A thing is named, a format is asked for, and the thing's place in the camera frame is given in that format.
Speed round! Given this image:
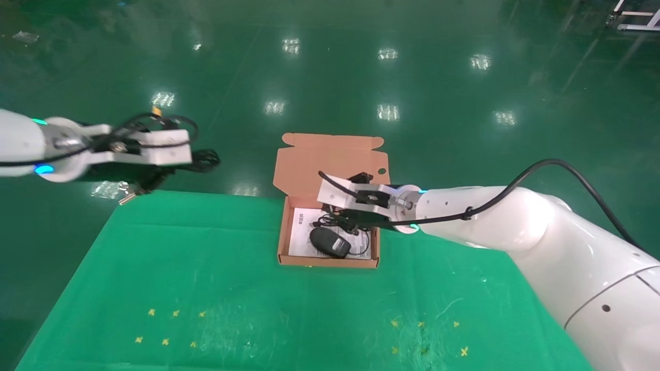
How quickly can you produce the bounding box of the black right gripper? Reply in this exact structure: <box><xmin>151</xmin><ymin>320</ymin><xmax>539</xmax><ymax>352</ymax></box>
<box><xmin>322</xmin><ymin>173</ymin><xmax>399</xmax><ymax>233</ymax></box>

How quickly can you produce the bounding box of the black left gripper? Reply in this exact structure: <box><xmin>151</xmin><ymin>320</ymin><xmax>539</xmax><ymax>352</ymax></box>
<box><xmin>85</xmin><ymin>150</ymin><xmax>205</xmax><ymax>195</ymax></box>

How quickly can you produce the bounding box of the black wired computer mouse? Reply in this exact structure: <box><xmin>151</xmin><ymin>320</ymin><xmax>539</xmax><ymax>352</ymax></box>
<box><xmin>308</xmin><ymin>212</ymin><xmax>373</xmax><ymax>260</ymax></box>

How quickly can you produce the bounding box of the open brown cardboard box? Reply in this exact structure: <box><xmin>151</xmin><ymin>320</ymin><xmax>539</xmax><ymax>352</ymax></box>
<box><xmin>272</xmin><ymin>132</ymin><xmax>391</xmax><ymax>268</ymax></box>

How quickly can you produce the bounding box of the white printed instruction sheet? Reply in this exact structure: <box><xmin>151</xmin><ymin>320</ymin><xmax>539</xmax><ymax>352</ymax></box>
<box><xmin>288</xmin><ymin>206</ymin><xmax>372</xmax><ymax>258</ymax></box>

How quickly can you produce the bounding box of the green table cloth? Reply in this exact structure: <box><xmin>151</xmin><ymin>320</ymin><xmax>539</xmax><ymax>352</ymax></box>
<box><xmin>15</xmin><ymin>188</ymin><xmax>593</xmax><ymax>371</ymax></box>

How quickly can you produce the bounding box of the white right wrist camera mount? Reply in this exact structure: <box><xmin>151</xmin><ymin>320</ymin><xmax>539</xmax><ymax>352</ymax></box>
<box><xmin>317</xmin><ymin>174</ymin><xmax>413</xmax><ymax>218</ymax></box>

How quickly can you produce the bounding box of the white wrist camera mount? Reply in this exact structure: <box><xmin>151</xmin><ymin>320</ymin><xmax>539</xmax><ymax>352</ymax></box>
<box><xmin>77</xmin><ymin>124</ymin><xmax>193</xmax><ymax>167</ymax></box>
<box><xmin>317</xmin><ymin>174</ymin><xmax>413</xmax><ymax>218</ymax></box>

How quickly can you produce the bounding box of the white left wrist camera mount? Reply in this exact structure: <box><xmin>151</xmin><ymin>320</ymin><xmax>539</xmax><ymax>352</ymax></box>
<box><xmin>77</xmin><ymin>124</ymin><xmax>193</xmax><ymax>167</ymax></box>

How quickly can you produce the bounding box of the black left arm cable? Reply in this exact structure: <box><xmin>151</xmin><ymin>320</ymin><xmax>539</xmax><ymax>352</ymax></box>
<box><xmin>0</xmin><ymin>112</ymin><xmax>200</xmax><ymax>167</ymax></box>

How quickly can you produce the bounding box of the white metal frame base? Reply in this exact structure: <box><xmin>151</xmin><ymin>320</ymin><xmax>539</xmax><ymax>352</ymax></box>
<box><xmin>607</xmin><ymin>0</ymin><xmax>660</xmax><ymax>31</ymax></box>

